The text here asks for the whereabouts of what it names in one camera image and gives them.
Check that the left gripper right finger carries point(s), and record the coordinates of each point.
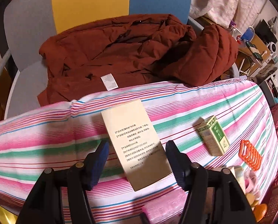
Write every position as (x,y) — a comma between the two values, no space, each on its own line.
(229,202)

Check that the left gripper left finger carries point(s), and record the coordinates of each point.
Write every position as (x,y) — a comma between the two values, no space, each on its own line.
(44,202)

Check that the orange plastic rack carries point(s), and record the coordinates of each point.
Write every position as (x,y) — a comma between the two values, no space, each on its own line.
(249,154)

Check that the green yellow medicine box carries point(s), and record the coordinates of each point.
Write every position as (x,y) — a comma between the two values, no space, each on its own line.
(213,136)

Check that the blue kettle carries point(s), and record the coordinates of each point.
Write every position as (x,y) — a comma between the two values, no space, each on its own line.
(248,35)

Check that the wooden side desk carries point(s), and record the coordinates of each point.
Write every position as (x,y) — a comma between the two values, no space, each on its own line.
(252,56)

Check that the pink curtain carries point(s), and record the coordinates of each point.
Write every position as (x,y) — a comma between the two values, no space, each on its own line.
(222,12)

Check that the cream tall carton box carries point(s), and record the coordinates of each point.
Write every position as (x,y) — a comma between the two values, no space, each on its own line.
(136,144)

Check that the orange mandarin fruit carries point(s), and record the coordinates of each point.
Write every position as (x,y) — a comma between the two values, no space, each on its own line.
(259,211)

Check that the grey yellow blue chair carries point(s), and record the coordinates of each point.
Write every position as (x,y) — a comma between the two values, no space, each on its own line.
(26,24)

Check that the dark red puffer jacket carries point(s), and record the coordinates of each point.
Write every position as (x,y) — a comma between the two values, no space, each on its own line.
(135,50)

